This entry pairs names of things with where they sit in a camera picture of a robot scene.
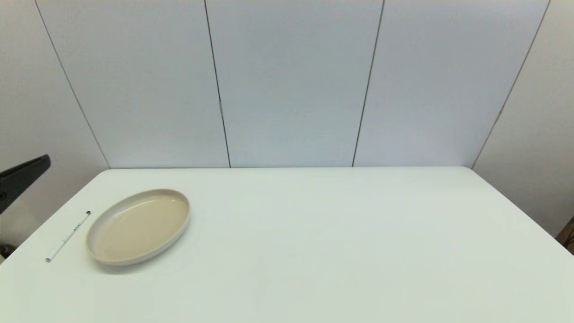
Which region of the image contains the white pen with black tip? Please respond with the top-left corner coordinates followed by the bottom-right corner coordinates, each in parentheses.
top-left (45, 210), bottom-right (92, 263)

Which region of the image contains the beige oval plate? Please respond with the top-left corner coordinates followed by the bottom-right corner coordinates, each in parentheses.
top-left (86, 189), bottom-right (191, 266)

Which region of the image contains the brown wooden furniture piece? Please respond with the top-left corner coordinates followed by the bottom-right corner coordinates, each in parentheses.
top-left (555, 216), bottom-right (574, 256)

